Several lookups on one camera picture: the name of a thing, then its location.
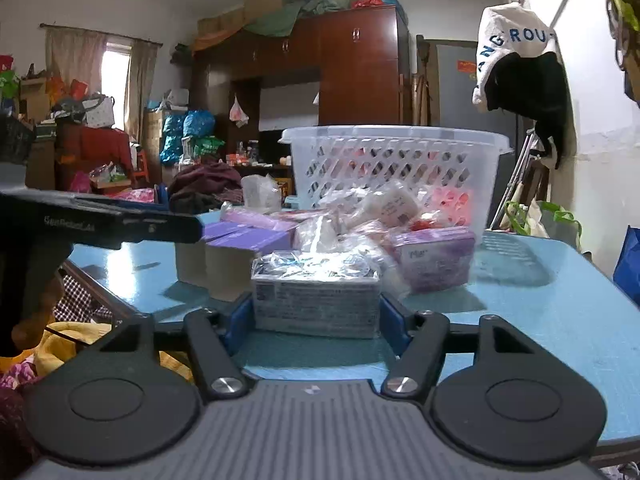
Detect brown wooden wardrobe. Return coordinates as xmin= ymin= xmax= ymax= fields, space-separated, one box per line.
xmin=191 ymin=4 xmax=412 ymax=173

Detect blue plastic bags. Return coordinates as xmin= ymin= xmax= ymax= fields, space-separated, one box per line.
xmin=160 ymin=109 xmax=217 ymax=164

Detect clear-wrapped grey box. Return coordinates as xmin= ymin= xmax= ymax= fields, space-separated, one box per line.
xmin=250 ymin=250 xmax=383 ymax=340

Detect black hanging garment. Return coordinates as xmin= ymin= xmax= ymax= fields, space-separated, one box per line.
xmin=484 ymin=51 xmax=569 ymax=171

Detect clear plastic bag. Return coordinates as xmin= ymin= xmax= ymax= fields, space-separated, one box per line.
xmin=241 ymin=174 xmax=284 ymax=216

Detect person's left hand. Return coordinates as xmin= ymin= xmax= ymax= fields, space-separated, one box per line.
xmin=12 ymin=274 xmax=66 ymax=347

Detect white wrapped bottle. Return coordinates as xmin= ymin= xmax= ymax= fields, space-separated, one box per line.
xmin=349 ymin=181 xmax=422 ymax=232

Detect purple topped cardboard box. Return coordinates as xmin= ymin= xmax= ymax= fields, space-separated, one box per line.
xmin=175 ymin=220 xmax=213 ymax=287
xmin=204 ymin=222 xmax=297 ymax=302

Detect white plastic lattice basket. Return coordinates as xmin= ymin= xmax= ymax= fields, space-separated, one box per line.
xmin=278 ymin=125 xmax=515 ymax=246

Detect black monitor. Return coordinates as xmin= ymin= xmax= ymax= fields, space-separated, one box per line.
xmin=259 ymin=130 xmax=296 ymax=164

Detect blue bag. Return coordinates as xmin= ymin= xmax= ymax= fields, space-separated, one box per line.
xmin=612 ymin=226 xmax=640 ymax=307

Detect green cloth on wardrobe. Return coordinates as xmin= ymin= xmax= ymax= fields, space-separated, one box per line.
xmin=244 ymin=0 xmax=362 ymax=37

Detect grey door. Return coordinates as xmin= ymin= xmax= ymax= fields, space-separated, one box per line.
xmin=434 ymin=41 xmax=521 ymax=129

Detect pink packet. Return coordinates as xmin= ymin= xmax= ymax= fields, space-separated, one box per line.
xmin=429 ymin=186 xmax=474 ymax=229

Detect purple printed box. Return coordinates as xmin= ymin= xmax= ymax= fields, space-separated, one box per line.
xmin=389 ymin=226 xmax=477 ymax=294

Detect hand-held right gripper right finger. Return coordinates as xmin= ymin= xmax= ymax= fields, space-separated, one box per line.
xmin=380 ymin=293 xmax=526 ymax=399

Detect maroon cloth heap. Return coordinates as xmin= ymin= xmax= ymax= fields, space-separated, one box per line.
xmin=167 ymin=160 xmax=244 ymax=214

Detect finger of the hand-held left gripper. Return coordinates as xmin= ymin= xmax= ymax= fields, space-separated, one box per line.
xmin=121 ymin=209 xmax=204 ymax=249

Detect white hanging plastic bag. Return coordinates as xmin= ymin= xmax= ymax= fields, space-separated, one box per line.
xmin=228 ymin=94 xmax=250 ymax=129

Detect green-handled white bag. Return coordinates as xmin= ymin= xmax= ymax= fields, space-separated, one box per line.
xmin=504 ymin=200 xmax=584 ymax=252

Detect red cloth covered cabinet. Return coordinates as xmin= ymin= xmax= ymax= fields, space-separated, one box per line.
xmin=54 ymin=121 xmax=135 ymax=187

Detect beige curtain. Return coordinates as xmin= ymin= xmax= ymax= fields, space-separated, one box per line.
xmin=44 ymin=25 xmax=160 ymax=142

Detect yellow cloth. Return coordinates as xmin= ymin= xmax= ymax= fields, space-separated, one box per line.
xmin=27 ymin=321 xmax=195 ymax=382

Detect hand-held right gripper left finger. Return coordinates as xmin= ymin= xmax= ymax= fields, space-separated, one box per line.
xmin=107 ymin=291 xmax=254 ymax=402

